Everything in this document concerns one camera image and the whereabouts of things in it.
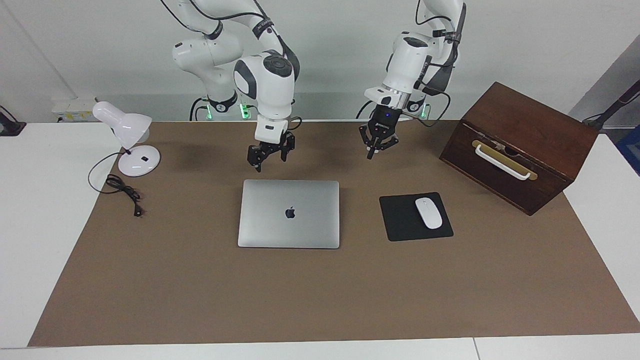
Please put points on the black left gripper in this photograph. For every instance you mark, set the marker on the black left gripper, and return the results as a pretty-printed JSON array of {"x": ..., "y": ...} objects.
[{"x": 386, "y": 120}]

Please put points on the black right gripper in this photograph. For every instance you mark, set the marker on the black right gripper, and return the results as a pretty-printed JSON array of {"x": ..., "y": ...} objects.
[{"x": 275, "y": 148}]

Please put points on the silver grey laptop computer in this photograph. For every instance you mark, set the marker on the silver grey laptop computer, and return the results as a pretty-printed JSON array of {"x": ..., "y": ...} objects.
[{"x": 280, "y": 230}]

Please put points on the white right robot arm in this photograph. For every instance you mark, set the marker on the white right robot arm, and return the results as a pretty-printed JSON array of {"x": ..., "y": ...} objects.
[{"x": 267, "y": 85}]

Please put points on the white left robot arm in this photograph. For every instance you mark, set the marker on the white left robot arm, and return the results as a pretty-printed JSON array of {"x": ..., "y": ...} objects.
[{"x": 407, "y": 60}]

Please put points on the black mouse pad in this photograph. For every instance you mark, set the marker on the black mouse pad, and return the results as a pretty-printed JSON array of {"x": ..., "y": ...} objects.
[{"x": 400, "y": 220}]

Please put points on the white computer mouse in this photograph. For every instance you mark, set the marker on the white computer mouse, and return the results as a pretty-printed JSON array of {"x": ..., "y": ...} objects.
[{"x": 429, "y": 213}]

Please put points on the dark brown wooden box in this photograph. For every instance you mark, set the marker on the dark brown wooden box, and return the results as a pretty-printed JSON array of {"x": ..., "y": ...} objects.
[{"x": 525, "y": 120}]

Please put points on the white desk lamp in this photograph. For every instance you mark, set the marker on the white desk lamp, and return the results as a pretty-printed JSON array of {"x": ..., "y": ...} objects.
[{"x": 125, "y": 125}]

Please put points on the brown table mat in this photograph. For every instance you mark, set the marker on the brown table mat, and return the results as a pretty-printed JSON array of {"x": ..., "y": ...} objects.
[{"x": 320, "y": 300}]

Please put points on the white power strip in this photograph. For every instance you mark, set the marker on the white power strip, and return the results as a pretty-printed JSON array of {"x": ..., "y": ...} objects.
[{"x": 75, "y": 110}]

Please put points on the black tripod stand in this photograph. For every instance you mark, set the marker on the black tripod stand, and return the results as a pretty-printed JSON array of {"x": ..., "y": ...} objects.
[{"x": 617, "y": 105}]

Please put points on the blue crate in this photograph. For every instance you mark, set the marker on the blue crate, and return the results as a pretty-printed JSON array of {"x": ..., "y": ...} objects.
[{"x": 631, "y": 150}]

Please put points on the black table clamp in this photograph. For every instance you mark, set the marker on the black table clamp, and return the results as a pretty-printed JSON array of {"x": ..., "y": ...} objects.
[{"x": 10, "y": 127}]

